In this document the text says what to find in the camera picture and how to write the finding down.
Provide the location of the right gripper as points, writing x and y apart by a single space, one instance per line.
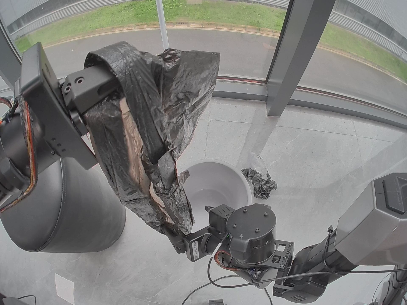
206 243

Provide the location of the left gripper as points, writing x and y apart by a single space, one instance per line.
47 113

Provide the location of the black plastic bag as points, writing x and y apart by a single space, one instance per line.
178 84

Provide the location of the black plastic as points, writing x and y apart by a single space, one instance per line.
259 184

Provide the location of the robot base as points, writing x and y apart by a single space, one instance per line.
217 302

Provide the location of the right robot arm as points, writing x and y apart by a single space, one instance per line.
365 218

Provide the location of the white trash bin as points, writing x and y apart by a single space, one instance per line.
216 186

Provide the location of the dark grey round chair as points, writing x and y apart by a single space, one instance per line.
63 208

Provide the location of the window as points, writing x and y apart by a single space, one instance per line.
299 43

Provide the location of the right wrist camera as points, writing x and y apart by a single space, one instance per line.
219 216

